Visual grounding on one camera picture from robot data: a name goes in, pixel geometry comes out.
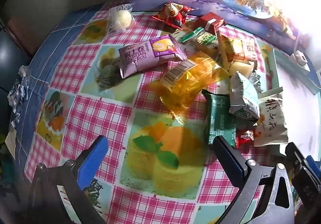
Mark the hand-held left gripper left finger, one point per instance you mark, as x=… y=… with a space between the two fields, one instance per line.
x=92 y=161

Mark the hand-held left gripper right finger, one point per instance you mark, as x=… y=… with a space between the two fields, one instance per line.
x=229 y=158

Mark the crumpled blue white wrapper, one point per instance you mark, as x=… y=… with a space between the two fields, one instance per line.
x=17 y=93

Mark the orange snack packet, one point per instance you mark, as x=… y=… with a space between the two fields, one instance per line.
x=233 y=48

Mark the checkered fruit print tablecloth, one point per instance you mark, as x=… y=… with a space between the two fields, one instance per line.
x=100 y=113

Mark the red snack packet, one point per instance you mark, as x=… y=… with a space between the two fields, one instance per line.
x=173 y=14

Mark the clear packet with white pastry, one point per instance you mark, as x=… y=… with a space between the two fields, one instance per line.
x=123 y=19

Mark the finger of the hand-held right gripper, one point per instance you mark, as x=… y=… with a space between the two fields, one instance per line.
x=312 y=162
x=297 y=158

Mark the red carton box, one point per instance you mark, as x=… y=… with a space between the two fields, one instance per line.
x=208 y=22

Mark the white plastic plug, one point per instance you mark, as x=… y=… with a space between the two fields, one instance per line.
x=299 y=58

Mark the purple cake roll packet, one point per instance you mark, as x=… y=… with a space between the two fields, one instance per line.
x=140 y=58

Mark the white snack packet black print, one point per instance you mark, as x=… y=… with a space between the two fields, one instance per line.
x=272 y=118

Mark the yellow transparent snack packet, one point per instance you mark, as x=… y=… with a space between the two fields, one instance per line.
x=190 y=81

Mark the white storage box teal rim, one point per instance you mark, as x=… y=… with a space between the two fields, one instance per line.
x=296 y=103

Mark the silver foil snack packet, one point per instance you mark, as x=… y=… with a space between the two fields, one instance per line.
x=244 y=96

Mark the small red candy packet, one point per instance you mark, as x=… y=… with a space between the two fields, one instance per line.
x=244 y=137

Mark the pale yellow snack packet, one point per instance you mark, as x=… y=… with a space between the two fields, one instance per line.
x=240 y=67

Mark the green white cracker packet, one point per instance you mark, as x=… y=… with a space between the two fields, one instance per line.
x=204 y=39

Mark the white paper scrap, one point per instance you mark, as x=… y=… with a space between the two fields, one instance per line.
x=10 y=142

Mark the dark green snack packet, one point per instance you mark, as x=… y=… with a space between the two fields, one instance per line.
x=219 y=118

